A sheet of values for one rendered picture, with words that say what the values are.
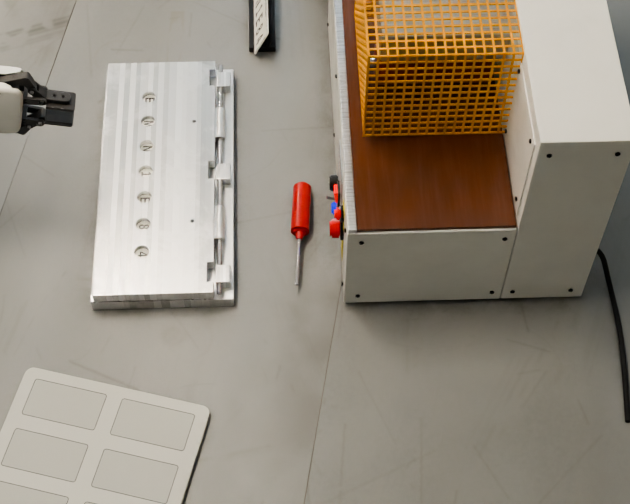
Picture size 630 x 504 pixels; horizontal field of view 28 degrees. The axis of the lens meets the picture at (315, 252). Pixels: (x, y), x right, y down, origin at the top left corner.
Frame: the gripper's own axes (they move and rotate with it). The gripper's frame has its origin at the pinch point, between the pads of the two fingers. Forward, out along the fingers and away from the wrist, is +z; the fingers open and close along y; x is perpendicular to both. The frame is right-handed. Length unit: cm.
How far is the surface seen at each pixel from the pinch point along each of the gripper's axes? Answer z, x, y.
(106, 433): 10.5, 42.3, 16.5
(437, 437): 55, 44, 7
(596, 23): 67, 3, -35
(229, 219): 26.6, 8.0, 11.7
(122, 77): 9.5, -18.9, 13.6
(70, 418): 5.5, 39.9, 17.6
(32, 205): -2.6, 3.0, 20.6
